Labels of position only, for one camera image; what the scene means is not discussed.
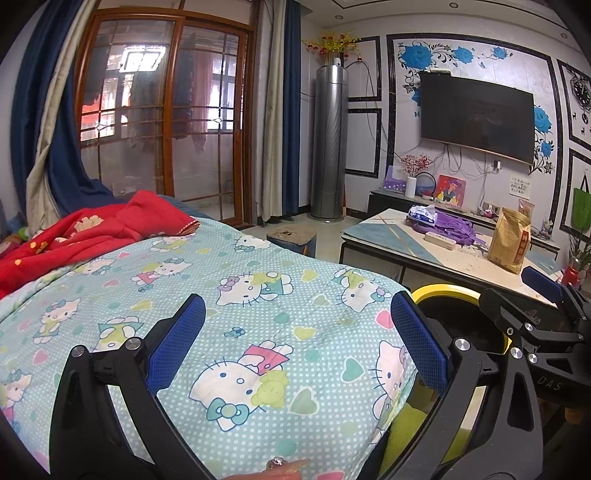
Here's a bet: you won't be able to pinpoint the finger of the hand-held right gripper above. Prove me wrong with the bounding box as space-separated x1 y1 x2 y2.
479 287 539 344
522 266 591 324

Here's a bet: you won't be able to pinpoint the yellow black bin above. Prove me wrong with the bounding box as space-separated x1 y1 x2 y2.
410 284 514 402

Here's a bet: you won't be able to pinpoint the brown paper food bag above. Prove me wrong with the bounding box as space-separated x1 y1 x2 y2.
487 208 532 275

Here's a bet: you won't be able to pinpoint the black wall television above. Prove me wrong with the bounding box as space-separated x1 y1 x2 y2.
418 71 536 165

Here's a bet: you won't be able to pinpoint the beige curtain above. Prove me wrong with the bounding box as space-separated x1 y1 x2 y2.
25 0 100 232
259 0 287 227

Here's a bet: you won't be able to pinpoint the colourful painting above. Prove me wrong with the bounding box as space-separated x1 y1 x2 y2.
435 174 467 206

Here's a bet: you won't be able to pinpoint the white blue tissue pack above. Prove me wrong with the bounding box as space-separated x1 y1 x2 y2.
407 204 438 225

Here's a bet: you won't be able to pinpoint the grey tower air conditioner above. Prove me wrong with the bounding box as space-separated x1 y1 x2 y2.
308 58 348 223

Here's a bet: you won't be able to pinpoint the yellow green cloth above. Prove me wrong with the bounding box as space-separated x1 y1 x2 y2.
379 383 467 469

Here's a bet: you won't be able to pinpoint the blue storage stool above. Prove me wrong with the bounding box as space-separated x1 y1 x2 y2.
266 226 318 258

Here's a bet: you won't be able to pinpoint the wooden glass sliding door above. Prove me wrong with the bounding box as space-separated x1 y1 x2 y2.
74 8 259 227

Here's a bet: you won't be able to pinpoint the white vase red flowers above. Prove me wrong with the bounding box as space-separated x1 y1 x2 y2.
399 154 432 199

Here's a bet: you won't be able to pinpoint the black wall clock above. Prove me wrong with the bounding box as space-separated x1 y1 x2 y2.
569 74 591 125

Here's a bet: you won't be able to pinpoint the cartoon cat printed blanket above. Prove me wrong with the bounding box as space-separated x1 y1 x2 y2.
0 217 416 480

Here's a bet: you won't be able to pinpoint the green potted plant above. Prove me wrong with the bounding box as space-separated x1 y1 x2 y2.
566 226 591 273

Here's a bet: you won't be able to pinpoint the dark television cabinet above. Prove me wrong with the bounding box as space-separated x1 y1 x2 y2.
368 187 561 252

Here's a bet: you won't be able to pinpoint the blue curtain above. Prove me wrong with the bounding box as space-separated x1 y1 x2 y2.
10 0 121 217
281 0 303 215

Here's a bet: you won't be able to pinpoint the purple cloth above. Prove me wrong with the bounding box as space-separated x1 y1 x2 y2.
405 206 483 247

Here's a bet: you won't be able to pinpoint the round frame ornament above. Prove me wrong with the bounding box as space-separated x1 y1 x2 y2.
416 171 437 200

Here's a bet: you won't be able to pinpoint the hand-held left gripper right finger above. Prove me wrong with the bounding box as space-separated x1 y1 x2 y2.
390 292 544 480

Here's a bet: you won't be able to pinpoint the white power strip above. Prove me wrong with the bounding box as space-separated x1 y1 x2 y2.
424 231 457 251

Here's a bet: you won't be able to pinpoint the yellow artificial flowers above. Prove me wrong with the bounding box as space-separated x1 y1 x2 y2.
302 30 363 58

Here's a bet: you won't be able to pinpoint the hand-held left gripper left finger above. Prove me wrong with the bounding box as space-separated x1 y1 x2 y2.
48 293 207 480

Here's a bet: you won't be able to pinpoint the marble top coffee table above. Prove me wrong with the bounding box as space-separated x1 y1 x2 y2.
340 208 568 324

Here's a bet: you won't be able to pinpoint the green hanging bag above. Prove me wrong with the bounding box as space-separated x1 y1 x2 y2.
573 173 591 229

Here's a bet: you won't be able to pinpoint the red floral blanket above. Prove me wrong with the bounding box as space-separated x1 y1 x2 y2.
0 190 201 301

